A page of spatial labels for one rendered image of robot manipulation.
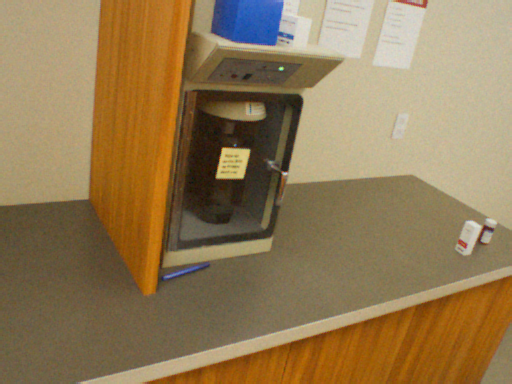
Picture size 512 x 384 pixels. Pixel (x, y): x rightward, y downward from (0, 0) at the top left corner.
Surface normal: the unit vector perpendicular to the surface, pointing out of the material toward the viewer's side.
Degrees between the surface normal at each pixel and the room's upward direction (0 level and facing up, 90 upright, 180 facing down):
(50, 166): 90
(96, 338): 0
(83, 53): 90
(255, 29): 90
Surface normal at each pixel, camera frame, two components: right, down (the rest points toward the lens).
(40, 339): 0.18, -0.90
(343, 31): 0.50, 0.43
